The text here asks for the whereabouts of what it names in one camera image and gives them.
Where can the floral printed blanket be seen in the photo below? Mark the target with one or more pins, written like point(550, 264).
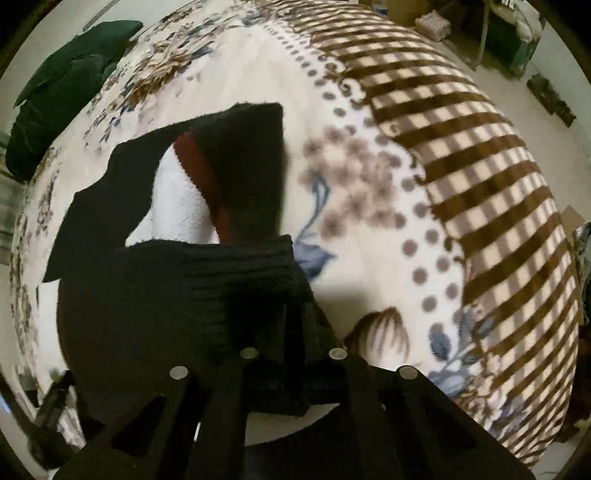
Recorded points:
point(369, 221)

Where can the metal chair frame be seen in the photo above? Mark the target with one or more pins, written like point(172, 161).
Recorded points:
point(482, 32)

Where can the pink packet pack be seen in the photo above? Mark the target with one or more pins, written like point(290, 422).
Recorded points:
point(433, 25)

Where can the black sweater with white band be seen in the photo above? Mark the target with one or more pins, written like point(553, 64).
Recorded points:
point(184, 295)

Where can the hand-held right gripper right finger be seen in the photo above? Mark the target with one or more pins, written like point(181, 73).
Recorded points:
point(355, 383)

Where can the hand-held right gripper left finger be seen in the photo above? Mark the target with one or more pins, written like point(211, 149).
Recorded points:
point(231, 383)

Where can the brown slippers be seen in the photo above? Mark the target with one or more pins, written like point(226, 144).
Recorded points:
point(551, 99)

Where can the green laundry basket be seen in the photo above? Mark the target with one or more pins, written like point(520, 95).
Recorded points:
point(508, 37)

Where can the chair with piled clothes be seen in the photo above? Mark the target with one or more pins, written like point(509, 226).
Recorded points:
point(521, 14)

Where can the dark green plush blanket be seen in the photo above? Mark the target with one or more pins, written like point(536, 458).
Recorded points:
point(60, 92)

